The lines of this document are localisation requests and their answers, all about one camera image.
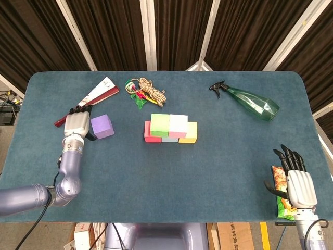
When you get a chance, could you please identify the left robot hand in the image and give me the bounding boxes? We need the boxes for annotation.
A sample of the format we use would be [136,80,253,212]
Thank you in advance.
[63,105,96,142]

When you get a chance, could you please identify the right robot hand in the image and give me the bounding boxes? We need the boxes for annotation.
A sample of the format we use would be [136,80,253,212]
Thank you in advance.
[264,144,318,210]

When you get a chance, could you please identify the purple foam cube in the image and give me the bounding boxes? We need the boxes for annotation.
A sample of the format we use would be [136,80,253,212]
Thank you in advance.
[90,114,115,140]

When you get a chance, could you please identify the red foam cube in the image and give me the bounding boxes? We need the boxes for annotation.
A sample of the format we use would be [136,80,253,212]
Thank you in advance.
[144,120,163,143]

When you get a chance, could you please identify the green foam cube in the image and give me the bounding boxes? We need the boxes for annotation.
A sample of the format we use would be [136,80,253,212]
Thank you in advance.
[149,113,171,138]

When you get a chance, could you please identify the pink foam cube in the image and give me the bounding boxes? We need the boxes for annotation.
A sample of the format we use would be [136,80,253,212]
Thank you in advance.
[168,114,188,139]

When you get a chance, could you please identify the yellow foam cube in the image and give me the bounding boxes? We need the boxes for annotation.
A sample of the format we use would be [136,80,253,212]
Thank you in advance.
[178,121,198,144]

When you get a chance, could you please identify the snack packet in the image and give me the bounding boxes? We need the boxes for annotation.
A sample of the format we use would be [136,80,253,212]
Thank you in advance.
[271,166,297,219]

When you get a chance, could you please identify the folded red paper fan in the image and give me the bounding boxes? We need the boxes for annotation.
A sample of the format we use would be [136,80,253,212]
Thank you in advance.
[54,76,120,128]

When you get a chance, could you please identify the colourful feather toy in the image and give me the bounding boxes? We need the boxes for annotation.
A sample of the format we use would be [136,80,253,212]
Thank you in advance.
[124,79,157,111]

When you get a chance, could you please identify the black electronics box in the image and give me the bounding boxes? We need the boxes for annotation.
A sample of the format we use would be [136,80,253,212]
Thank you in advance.
[0,110,14,126]

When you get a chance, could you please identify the brown cardboard box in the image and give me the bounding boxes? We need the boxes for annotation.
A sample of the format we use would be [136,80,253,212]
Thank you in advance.
[207,222,254,250]

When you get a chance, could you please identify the green plastic spray bottle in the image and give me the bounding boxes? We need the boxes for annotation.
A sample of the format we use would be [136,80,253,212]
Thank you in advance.
[208,80,280,122]

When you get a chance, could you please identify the dark brown curtain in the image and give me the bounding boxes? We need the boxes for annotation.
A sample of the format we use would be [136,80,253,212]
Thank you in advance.
[0,0,333,115]

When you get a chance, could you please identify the blue felt table cloth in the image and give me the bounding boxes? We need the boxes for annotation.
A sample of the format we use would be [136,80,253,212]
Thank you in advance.
[0,70,333,223]

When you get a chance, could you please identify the white cardboard box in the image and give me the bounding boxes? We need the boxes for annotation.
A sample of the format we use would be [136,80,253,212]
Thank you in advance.
[73,222,92,250]

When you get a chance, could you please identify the grey-blue robot torso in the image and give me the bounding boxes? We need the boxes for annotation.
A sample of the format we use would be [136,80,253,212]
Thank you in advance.
[104,222,209,250]

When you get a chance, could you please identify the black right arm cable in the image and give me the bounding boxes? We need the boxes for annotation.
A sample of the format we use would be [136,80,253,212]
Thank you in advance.
[304,218,330,250]

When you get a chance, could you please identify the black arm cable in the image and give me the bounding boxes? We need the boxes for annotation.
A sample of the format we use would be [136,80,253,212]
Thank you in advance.
[304,218,330,250]
[14,156,63,250]

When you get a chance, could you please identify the white partition frame post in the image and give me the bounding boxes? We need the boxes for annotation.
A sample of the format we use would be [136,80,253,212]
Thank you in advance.
[56,0,98,71]
[312,103,333,157]
[262,0,326,71]
[139,0,158,71]
[185,0,221,71]
[0,73,25,99]

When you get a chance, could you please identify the coiled beige rope bundle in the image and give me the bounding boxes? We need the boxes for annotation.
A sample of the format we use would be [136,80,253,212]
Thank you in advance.
[139,77,167,107]

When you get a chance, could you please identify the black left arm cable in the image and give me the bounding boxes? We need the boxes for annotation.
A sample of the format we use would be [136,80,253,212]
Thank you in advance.
[14,156,63,250]

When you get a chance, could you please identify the black torso cable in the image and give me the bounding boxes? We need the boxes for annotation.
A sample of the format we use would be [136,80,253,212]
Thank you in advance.
[111,223,123,250]

